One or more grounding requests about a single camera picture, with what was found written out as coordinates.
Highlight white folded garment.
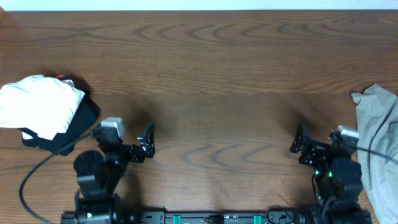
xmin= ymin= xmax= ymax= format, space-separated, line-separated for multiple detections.
xmin=1 ymin=75 xmax=85 ymax=140

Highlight black folded garment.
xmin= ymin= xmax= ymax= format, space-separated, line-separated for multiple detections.
xmin=21 ymin=76 xmax=100 ymax=154

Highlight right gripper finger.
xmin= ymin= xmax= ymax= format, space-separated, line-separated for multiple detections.
xmin=289 ymin=123 xmax=311 ymax=153
xmin=298 ymin=149 xmax=314 ymax=165

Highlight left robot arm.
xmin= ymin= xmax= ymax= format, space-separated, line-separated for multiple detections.
xmin=60 ymin=123 xmax=155 ymax=224

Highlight red item behind pile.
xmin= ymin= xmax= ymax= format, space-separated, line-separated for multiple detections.
xmin=56 ymin=75 xmax=66 ymax=80

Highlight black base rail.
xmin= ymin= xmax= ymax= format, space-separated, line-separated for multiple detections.
xmin=60 ymin=209 xmax=372 ymax=224

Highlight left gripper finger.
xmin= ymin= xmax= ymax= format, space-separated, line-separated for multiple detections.
xmin=141 ymin=144 xmax=155 ymax=158
xmin=137 ymin=123 xmax=155 ymax=146

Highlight khaki green shorts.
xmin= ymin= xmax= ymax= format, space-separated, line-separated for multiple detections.
xmin=351 ymin=85 xmax=397 ymax=223

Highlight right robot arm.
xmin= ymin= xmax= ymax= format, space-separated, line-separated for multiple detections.
xmin=290 ymin=123 xmax=372 ymax=224

